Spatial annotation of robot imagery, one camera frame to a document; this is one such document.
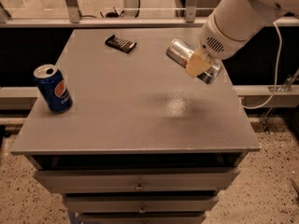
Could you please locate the black rxbar chocolate bar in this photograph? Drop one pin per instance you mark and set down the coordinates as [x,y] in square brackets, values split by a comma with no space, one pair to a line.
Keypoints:
[120,44]

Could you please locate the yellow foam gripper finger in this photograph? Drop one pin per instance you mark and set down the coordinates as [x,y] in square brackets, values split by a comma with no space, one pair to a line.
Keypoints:
[199,62]

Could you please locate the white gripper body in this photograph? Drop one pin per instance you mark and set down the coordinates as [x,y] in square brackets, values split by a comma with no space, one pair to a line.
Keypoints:
[218,43]

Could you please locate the bottom grey drawer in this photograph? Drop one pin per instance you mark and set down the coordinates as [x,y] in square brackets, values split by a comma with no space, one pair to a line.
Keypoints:
[122,219]

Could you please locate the blue pepsi can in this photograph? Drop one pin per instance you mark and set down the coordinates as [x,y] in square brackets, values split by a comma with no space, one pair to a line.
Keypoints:
[50,82]

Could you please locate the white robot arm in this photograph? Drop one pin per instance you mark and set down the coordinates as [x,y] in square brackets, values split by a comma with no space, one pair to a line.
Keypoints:
[259,13]

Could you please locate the silver blue redbull can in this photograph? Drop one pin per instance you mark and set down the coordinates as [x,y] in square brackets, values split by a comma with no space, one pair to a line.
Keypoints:
[180,52]

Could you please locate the top grey drawer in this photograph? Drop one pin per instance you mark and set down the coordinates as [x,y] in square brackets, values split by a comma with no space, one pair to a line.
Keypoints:
[70,182]

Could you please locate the middle grey drawer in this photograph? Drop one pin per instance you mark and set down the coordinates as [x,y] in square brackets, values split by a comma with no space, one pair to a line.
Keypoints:
[140,204]

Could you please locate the grey drawer cabinet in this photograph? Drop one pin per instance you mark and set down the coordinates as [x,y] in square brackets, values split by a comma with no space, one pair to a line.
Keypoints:
[136,111]

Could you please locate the grey drawer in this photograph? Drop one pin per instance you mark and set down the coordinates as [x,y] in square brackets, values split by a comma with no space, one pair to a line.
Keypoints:
[70,182]
[122,219]
[140,204]

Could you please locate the grey metal railing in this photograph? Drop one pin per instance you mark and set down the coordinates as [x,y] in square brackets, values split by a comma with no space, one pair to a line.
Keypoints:
[105,13]

